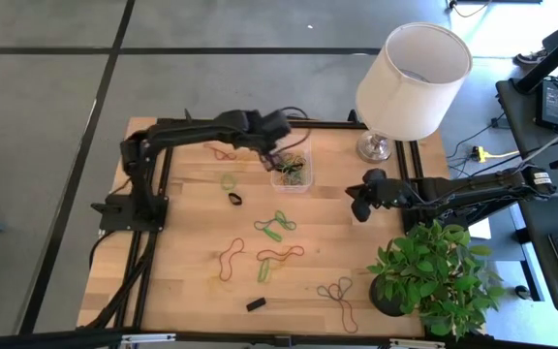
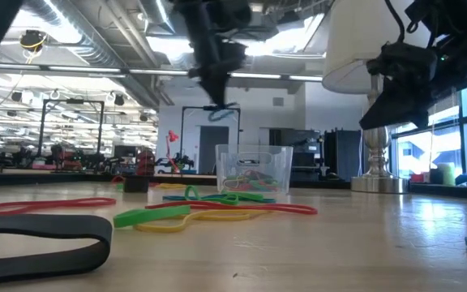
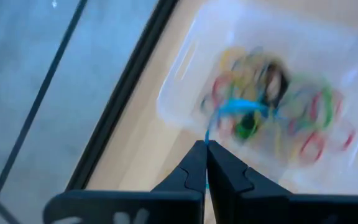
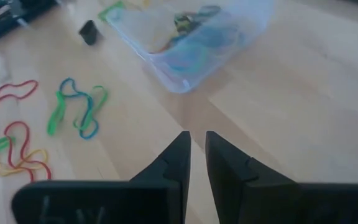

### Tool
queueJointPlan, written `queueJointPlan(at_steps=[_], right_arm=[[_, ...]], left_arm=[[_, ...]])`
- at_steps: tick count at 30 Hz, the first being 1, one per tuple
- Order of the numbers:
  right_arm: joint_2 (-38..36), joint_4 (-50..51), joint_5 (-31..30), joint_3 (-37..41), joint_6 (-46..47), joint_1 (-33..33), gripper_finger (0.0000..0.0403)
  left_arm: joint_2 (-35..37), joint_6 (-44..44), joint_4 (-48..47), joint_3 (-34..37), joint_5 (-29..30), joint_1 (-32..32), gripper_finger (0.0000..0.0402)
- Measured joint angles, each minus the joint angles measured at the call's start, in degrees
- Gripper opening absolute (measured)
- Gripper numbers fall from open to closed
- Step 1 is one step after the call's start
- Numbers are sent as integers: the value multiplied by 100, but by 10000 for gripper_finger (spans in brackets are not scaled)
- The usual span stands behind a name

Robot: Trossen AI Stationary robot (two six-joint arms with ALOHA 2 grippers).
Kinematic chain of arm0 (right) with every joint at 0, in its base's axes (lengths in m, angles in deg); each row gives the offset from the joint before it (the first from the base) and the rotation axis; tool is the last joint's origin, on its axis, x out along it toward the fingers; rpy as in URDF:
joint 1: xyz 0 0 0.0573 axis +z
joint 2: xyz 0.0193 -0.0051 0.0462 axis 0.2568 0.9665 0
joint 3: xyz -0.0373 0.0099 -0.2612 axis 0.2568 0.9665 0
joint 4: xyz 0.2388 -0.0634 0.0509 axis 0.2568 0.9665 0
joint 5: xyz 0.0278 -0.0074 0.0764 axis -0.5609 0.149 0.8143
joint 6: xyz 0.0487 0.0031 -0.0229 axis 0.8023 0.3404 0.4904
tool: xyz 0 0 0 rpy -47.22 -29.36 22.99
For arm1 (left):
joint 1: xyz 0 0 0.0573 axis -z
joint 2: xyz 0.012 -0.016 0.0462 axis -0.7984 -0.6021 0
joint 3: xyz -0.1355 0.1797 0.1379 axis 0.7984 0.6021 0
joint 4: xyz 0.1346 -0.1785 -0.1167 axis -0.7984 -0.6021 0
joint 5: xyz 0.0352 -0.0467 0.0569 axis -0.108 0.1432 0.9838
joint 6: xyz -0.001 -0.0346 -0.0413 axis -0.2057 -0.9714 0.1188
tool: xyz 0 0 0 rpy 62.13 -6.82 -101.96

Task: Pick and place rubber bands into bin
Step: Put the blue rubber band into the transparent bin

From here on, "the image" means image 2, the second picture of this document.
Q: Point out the small red box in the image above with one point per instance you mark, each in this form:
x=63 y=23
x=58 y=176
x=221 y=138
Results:
x=419 y=177

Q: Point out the clear plastic bin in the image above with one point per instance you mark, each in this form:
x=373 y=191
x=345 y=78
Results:
x=254 y=158

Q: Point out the long ceiling light strip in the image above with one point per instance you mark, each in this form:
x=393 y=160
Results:
x=258 y=76

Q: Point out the light green cylinder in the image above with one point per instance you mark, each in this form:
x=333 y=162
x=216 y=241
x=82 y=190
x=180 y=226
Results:
x=445 y=174

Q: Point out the grey door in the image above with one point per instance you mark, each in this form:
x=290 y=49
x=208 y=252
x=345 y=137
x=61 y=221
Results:
x=213 y=138

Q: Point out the black cabinet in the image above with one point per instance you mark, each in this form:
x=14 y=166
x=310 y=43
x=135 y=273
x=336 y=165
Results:
x=345 y=154

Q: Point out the black shelf unit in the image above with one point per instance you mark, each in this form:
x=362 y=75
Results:
x=306 y=158

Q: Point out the blue rubber band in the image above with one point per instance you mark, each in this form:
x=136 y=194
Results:
x=222 y=115

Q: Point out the red desk lamp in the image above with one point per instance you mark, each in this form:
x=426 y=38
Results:
x=172 y=136

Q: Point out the black gantry frame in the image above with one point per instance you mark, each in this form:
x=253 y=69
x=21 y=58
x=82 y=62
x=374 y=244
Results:
x=233 y=121
x=71 y=101

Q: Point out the thin green rubber band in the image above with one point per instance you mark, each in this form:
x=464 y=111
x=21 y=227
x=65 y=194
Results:
x=119 y=187

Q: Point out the white shade table lamp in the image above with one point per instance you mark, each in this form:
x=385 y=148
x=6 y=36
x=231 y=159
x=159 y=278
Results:
x=351 y=40

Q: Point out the grey wall vent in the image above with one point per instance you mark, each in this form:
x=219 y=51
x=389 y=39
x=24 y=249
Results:
x=278 y=101

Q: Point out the silver ventilation duct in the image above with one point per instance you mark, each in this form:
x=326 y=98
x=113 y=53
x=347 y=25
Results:
x=95 y=52

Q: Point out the black window frame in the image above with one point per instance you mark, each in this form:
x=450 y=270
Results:
x=465 y=134

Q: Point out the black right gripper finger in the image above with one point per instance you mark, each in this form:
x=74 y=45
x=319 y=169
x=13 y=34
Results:
x=418 y=103
x=383 y=105

